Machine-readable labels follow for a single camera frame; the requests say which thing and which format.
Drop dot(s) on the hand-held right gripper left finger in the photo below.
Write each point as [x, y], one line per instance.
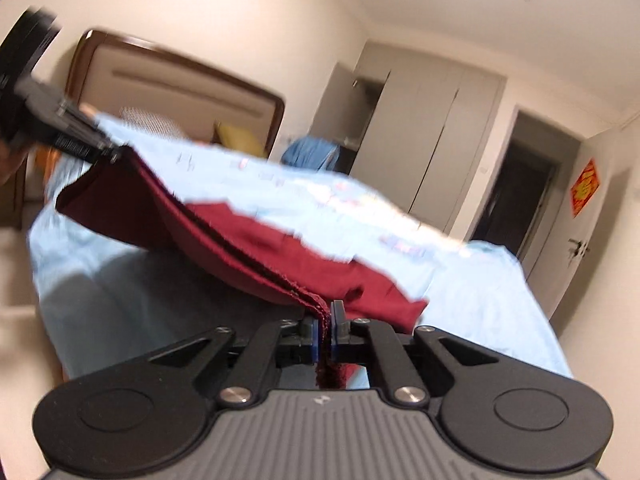
[314, 341]

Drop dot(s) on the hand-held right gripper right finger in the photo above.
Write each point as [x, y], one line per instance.
[334, 341]

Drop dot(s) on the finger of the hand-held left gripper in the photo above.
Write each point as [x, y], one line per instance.
[70, 115]
[82, 151]

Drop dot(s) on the dark red long-sleeve shirt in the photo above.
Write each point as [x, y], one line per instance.
[240, 245]

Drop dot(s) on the houndstooth pillow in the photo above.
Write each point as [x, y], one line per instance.
[147, 121]

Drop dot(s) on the padded beige headboard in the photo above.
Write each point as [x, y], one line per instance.
[165, 90]

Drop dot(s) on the light blue printed blanket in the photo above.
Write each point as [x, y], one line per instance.
[475, 300]

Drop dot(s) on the olive green pillow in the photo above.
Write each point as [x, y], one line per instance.
[237, 141]

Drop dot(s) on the blue cloth heap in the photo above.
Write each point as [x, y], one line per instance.
[310, 155]

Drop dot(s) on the grey wardrobe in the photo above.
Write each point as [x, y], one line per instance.
[425, 145]

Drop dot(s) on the white room door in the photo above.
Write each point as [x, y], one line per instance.
[600, 260]

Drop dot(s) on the red diamond door decoration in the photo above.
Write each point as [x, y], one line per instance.
[585, 187]

